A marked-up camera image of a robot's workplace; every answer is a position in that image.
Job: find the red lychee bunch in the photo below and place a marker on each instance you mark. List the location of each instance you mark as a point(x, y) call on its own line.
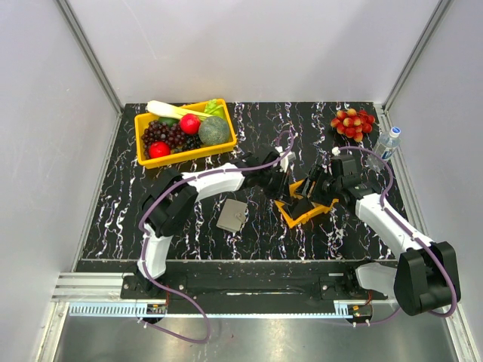
point(353, 124)

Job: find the small yellow card bin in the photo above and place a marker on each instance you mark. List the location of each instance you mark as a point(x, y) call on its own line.
point(315, 211)

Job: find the green melon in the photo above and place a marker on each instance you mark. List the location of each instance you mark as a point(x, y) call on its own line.
point(213, 131)

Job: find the red pomegranate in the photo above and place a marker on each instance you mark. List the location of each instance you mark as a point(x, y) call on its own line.
point(190, 124)

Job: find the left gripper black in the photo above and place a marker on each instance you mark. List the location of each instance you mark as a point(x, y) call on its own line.
point(282, 191)

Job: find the black credit card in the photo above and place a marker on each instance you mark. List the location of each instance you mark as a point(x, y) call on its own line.
point(298, 207)

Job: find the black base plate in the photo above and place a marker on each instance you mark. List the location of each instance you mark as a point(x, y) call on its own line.
point(254, 288)

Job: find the purple grape bunch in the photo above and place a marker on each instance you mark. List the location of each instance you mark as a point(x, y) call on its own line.
point(169, 133)

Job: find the white green leek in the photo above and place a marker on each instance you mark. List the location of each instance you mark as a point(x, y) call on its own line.
point(169, 111)

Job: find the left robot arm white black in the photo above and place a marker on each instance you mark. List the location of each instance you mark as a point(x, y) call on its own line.
point(167, 207)

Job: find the green lettuce leaf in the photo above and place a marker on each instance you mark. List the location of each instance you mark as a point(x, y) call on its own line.
point(214, 108)

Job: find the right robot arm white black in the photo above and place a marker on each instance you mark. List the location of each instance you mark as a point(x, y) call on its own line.
point(426, 277)

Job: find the clear water bottle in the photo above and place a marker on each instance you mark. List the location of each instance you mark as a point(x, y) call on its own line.
point(385, 147)

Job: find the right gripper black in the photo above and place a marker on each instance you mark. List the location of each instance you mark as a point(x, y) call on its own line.
point(315, 176)

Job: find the red apple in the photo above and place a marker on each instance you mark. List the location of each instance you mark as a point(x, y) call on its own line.
point(159, 149)

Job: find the green avocado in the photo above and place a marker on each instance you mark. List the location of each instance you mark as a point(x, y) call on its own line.
point(168, 121)

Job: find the dark grape bunch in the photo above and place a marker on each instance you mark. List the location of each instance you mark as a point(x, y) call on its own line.
point(192, 142)

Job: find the large yellow fruit bin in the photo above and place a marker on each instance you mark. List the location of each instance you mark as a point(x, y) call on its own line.
point(141, 122)

